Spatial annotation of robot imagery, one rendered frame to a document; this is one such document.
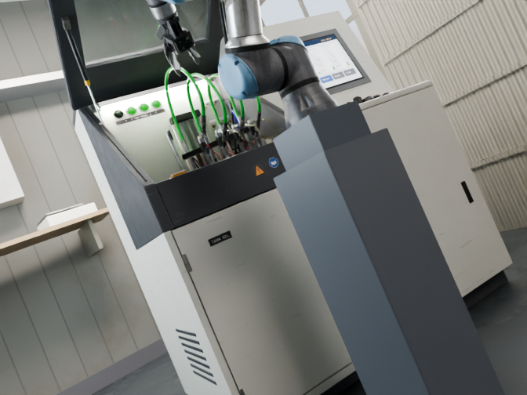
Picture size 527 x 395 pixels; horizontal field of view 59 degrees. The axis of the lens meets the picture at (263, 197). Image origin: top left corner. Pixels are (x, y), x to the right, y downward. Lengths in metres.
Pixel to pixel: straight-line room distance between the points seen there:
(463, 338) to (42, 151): 3.42
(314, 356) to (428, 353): 0.58
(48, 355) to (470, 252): 2.93
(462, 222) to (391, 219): 1.01
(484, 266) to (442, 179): 0.41
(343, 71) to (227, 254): 1.19
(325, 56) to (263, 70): 1.23
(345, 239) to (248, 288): 0.54
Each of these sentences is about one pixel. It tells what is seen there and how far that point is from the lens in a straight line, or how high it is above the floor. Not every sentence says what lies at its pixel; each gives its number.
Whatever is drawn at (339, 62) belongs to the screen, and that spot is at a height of 1.26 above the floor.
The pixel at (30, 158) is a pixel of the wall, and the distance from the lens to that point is 4.05.
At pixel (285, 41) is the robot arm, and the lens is 1.29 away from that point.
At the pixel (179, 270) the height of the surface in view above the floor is 0.66.
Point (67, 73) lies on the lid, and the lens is 2.10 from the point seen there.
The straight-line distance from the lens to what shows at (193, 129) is 2.21.
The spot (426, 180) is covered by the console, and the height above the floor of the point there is 0.57.
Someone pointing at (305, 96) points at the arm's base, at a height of 0.96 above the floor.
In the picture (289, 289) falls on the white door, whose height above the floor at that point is 0.44.
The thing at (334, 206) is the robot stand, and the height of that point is 0.67.
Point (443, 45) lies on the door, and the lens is 3.28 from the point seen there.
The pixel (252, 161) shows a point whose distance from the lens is 1.68.
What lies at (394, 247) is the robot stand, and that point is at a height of 0.52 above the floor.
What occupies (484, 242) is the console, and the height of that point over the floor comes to 0.22.
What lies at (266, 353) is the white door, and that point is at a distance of 1.64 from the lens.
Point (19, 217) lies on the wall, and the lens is 3.92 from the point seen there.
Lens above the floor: 0.72
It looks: 2 degrees up
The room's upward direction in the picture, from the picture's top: 23 degrees counter-clockwise
